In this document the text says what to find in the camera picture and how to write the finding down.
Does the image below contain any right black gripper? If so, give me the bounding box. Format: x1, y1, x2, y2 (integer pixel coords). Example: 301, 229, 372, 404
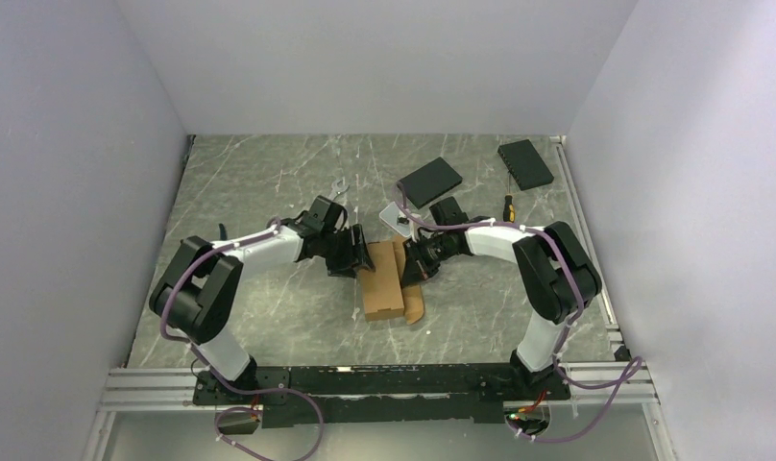
400, 231, 453, 289

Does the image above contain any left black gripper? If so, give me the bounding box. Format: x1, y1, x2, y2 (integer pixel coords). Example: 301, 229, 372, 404
319, 224, 375, 278

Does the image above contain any brown cardboard box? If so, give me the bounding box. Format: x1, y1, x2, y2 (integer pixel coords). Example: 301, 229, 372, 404
357, 235, 424, 325

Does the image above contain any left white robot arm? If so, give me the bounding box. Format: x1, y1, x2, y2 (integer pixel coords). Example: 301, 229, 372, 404
149, 196, 376, 403

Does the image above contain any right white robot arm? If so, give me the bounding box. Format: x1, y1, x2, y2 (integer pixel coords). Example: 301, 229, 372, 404
397, 202, 603, 399

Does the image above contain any silver open-end wrench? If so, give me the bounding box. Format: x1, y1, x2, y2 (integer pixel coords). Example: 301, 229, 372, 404
330, 178, 349, 201

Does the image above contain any yellow black screwdriver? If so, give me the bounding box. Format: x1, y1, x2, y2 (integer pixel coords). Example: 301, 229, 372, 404
502, 173, 516, 223

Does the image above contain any black flat network switch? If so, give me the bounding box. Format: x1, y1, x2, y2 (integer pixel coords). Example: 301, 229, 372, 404
399, 157, 463, 208

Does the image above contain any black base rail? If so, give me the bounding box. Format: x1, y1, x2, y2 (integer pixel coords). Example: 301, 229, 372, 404
193, 362, 570, 428

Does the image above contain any black ported switch box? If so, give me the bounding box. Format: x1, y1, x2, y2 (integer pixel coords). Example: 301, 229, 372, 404
497, 139, 554, 191

